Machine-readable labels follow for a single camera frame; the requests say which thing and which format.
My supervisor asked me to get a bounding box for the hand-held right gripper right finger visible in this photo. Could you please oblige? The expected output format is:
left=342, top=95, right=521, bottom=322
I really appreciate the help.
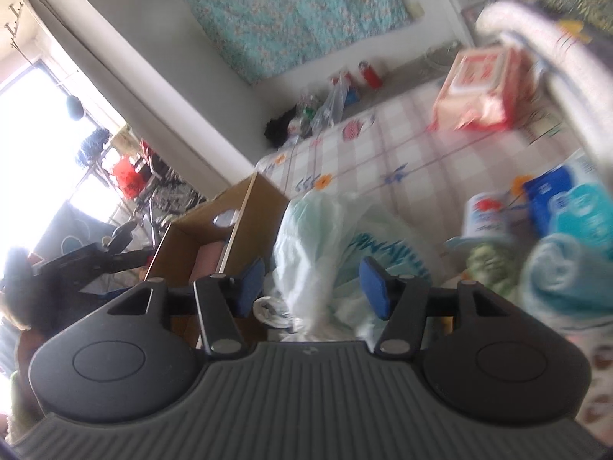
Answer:
left=359, top=256, right=525, bottom=358

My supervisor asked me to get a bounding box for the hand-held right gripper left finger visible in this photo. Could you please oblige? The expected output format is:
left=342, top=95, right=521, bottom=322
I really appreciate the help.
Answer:
left=98, top=258, right=266, bottom=358

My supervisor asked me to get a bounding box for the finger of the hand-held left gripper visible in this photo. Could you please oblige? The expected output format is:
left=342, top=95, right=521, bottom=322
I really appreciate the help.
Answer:
left=103, top=224, right=156, bottom=275

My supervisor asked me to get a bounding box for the pink waffle cloth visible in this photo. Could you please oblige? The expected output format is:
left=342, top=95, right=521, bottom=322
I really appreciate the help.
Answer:
left=189, top=242, right=227, bottom=284

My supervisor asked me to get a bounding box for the brown cardboard box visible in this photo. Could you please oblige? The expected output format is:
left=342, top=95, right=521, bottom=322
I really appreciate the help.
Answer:
left=144, top=172, right=291, bottom=346

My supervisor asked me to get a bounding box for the dark cloth with circles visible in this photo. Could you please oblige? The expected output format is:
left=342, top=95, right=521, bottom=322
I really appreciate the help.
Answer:
left=38, top=201, right=121, bottom=260

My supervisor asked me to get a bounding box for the white plastic bag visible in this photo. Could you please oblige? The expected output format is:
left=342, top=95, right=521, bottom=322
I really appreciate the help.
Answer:
left=270, top=189, right=434, bottom=342

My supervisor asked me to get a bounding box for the red plastic item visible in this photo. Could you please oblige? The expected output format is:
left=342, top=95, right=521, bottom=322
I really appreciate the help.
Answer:
left=111, top=154, right=145, bottom=198

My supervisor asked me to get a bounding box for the green floral cloth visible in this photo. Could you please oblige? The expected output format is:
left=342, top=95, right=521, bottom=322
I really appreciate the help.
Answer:
left=464, top=242, right=528, bottom=299

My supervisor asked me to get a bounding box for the small red and white can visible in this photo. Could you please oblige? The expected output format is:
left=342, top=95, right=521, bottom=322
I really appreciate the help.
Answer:
left=459, top=192, right=516, bottom=246

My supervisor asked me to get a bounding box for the black item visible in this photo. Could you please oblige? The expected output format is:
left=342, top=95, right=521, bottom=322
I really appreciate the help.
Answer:
left=265, top=105, right=301, bottom=148

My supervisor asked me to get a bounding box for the blue box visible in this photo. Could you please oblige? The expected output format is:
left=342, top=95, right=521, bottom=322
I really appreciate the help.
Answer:
left=522, top=163, right=575, bottom=237

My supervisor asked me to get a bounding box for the clear plastic bag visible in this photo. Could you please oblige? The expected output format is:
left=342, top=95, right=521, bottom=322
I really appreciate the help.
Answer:
left=310, top=77, right=351, bottom=131

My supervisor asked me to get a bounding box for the light blue towel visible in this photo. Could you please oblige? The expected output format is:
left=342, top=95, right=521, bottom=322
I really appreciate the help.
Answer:
left=520, top=235, right=613, bottom=323

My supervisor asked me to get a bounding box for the red thermos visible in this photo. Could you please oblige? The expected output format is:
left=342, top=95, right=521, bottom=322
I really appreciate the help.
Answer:
left=359, top=60, right=385, bottom=90

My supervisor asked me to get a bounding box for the red wet wipes pack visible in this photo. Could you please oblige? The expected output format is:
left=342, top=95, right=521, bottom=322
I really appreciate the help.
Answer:
left=428, top=48, right=538, bottom=133

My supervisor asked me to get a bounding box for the white striped blanket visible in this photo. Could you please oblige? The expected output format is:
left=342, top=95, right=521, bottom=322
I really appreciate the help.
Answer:
left=476, top=0, right=613, bottom=166

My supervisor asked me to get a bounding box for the white water dispenser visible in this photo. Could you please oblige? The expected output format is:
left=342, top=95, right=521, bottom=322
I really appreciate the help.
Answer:
left=445, top=0, right=490, bottom=16

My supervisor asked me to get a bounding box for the green leaf-print pillow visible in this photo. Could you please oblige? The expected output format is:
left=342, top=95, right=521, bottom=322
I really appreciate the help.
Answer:
left=522, top=0, right=613, bottom=45

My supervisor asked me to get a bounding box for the teal floral wall cloth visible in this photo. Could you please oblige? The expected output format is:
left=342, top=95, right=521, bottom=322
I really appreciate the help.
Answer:
left=167, top=0, right=423, bottom=85

